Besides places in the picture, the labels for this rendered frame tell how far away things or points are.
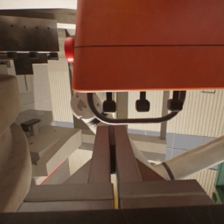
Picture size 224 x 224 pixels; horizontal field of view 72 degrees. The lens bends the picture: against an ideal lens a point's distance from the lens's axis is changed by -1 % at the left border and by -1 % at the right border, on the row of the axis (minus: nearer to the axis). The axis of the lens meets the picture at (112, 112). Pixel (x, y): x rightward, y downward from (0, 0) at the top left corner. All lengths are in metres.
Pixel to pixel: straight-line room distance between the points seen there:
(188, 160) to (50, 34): 1.19
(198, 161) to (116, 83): 0.80
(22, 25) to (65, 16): 0.33
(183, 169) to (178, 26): 0.77
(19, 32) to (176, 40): 1.18
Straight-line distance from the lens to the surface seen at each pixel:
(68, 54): 0.23
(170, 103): 0.27
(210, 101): 14.24
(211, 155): 0.96
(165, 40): 0.19
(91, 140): 3.73
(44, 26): 1.31
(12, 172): 1.43
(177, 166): 0.89
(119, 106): 3.36
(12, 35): 1.30
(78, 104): 0.45
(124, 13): 0.19
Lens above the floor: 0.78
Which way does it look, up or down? 16 degrees up
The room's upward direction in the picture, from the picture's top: 179 degrees clockwise
